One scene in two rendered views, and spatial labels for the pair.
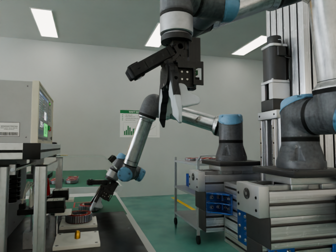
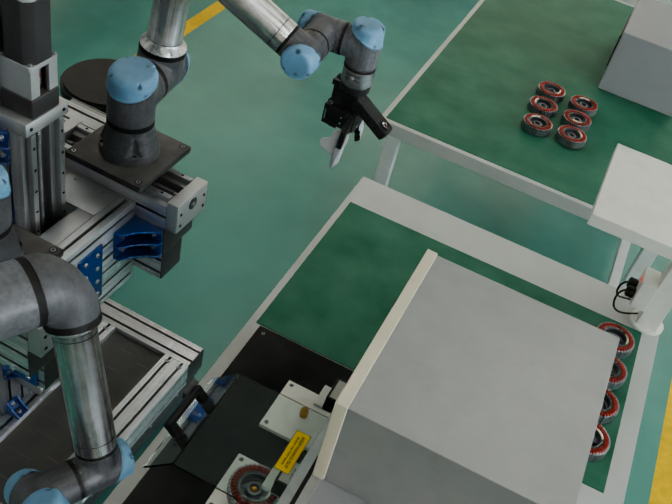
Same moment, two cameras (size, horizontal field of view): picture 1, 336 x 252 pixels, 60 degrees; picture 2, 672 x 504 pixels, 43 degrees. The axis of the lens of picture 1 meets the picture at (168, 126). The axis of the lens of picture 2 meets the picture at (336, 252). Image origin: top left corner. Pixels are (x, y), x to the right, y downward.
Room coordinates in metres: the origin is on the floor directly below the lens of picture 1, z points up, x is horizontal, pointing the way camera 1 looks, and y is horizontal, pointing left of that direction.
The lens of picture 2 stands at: (2.11, 0.91, 2.36)
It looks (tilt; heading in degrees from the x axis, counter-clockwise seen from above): 41 degrees down; 211
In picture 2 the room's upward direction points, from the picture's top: 15 degrees clockwise
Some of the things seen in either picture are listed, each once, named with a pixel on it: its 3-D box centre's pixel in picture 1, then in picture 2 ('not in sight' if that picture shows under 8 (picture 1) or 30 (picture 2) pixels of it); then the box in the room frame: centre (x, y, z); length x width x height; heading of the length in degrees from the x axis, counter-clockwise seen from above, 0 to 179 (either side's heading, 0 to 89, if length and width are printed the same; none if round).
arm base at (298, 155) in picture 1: (300, 152); (130, 132); (0.95, -0.43, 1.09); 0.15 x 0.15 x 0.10
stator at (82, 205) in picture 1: (89, 207); not in sight; (1.64, 0.44, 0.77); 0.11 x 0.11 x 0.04
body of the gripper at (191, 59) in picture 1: (179, 63); (347, 103); (0.64, -0.03, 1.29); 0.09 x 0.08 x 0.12; 104
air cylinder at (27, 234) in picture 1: (33, 237); not in sight; (1.01, 0.46, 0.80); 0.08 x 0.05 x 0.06; 16
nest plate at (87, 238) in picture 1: (77, 239); (302, 417); (1.05, 0.32, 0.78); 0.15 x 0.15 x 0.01; 16
